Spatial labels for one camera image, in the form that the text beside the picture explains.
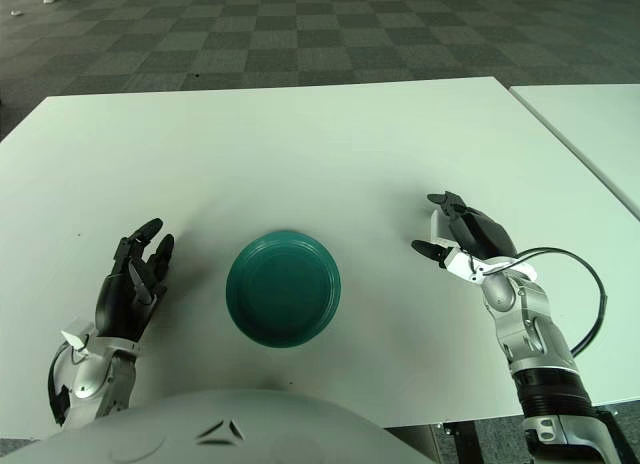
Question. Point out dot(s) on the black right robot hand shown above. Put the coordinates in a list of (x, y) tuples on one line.
[(485, 234)]

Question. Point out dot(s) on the white charger block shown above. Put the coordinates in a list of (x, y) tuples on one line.
[(440, 229)]

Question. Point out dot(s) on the black table base frame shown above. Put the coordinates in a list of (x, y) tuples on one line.
[(620, 434)]

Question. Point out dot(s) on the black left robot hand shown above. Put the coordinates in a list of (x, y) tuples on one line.
[(117, 299)]

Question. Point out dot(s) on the green round plate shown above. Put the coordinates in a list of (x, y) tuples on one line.
[(282, 289)]

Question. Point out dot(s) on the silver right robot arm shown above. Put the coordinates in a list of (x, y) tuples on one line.
[(535, 334)]

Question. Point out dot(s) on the white robot torso dome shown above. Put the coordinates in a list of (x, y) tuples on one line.
[(200, 434)]

